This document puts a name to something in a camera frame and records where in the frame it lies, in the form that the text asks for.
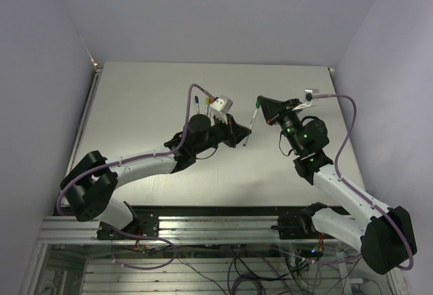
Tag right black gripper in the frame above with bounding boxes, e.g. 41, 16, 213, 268
259, 96, 304, 154

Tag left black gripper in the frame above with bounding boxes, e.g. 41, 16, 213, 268
194, 112, 252, 155

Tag dark green marker pen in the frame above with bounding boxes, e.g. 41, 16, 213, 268
242, 108, 258, 147

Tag light green marker pen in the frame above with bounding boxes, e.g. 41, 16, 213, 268
205, 97, 210, 116

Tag blue marker pen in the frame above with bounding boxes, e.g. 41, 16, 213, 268
194, 95, 200, 113

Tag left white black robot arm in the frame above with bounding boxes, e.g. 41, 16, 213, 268
60, 114, 251, 239

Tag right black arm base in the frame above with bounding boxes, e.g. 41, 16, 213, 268
271, 202, 328, 240

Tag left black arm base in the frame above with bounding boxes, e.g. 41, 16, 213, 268
97, 202, 160, 241

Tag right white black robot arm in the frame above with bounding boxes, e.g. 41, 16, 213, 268
257, 92, 417, 275

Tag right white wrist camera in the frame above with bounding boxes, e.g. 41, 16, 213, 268
293, 89, 319, 111

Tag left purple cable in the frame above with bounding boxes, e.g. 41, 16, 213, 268
55, 83, 214, 269

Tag purple cable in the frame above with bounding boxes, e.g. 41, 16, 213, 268
55, 83, 214, 269
313, 93, 415, 271

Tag loose cables under frame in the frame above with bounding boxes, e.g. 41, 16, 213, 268
111, 235, 359, 295

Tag aluminium extrusion frame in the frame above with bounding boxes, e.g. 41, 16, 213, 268
22, 62, 380, 294

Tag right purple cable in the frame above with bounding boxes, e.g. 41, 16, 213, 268
313, 93, 415, 271

